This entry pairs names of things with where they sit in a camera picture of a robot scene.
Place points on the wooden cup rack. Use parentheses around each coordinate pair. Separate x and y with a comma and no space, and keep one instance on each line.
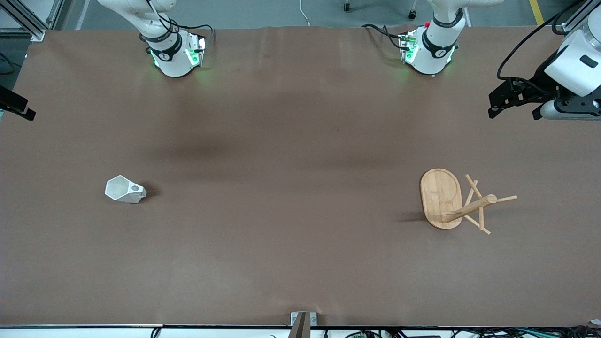
(439,197)

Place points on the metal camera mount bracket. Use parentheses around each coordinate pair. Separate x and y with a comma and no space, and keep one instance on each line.
(303,324)

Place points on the brown table cover sheet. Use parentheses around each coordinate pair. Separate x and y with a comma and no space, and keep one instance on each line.
(281,188)

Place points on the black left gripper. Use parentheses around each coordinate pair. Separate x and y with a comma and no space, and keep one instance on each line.
(536,88)

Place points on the white faceted cup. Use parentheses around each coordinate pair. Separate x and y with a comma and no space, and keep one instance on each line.
(119,188)

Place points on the aluminium frame post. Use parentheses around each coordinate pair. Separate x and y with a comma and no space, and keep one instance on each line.
(33,26)
(575,21)

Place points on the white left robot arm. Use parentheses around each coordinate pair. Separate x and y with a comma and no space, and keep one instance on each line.
(434,51)

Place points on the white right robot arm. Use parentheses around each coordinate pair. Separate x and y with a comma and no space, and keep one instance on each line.
(173,61)

